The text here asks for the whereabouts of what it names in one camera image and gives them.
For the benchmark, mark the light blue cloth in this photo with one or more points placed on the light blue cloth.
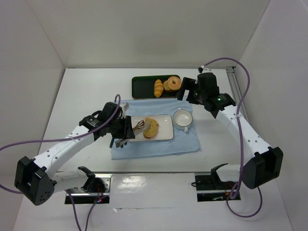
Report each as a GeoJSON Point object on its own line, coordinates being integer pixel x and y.
{"type": "Point", "coordinates": [180, 144]}

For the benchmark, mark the white cup black rim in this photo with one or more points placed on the white cup black rim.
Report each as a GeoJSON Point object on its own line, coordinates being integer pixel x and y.
{"type": "Point", "coordinates": [182, 120]}

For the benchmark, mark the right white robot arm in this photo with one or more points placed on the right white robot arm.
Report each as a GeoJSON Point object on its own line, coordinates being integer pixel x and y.
{"type": "Point", "coordinates": [262, 163]}

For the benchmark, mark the golden croissant roll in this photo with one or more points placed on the golden croissant roll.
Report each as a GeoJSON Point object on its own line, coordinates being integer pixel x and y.
{"type": "Point", "coordinates": [158, 88]}

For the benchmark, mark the white rectangular plate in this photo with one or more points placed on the white rectangular plate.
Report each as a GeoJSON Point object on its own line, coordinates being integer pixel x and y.
{"type": "Point", "coordinates": [165, 128]}

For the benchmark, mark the steel kitchen tongs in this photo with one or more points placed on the steel kitchen tongs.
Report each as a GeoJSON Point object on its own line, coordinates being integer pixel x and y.
{"type": "Point", "coordinates": [139, 128]}

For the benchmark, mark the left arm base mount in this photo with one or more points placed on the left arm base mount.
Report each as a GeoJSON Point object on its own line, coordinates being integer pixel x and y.
{"type": "Point", "coordinates": [100, 191]}

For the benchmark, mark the dark green tray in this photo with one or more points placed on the dark green tray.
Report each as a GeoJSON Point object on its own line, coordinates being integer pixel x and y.
{"type": "Point", "coordinates": [142, 87]}

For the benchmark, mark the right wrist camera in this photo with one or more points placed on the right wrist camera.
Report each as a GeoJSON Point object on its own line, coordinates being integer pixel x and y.
{"type": "Point", "coordinates": [203, 68]}

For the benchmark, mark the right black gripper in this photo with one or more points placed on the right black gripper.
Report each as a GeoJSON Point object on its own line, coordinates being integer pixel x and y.
{"type": "Point", "coordinates": [186, 87]}

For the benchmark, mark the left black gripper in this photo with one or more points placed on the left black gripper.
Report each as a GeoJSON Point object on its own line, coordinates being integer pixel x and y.
{"type": "Point", "coordinates": [125, 127]}

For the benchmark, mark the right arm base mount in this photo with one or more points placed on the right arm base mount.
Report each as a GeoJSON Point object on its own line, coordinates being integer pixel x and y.
{"type": "Point", "coordinates": [210, 188]}

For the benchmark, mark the aluminium rail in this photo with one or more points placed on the aluminium rail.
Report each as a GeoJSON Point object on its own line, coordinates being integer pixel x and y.
{"type": "Point", "coordinates": [236, 92]}

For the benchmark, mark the brown bread slice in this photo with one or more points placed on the brown bread slice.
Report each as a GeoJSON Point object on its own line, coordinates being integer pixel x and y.
{"type": "Point", "coordinates": [152, 129]}

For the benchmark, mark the pink glazed donut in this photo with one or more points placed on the pink glazed donut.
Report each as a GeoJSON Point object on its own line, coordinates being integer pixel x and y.
{"type": "Point", "coordinates": [174, 83]}

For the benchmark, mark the gold fork green handle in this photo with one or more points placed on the gold fork green handle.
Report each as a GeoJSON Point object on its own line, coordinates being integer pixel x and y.
{"type": "Point", "coordinates": [111, 142]}

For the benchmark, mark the small brown bread piece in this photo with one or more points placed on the small brown bread piece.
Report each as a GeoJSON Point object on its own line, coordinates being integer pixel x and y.
{"type": "Point", "coordinates": [167, 85]}

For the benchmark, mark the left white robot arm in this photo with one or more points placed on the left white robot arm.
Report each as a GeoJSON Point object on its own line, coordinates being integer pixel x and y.
{"type": "Point", "coordinates": [38, 178]}

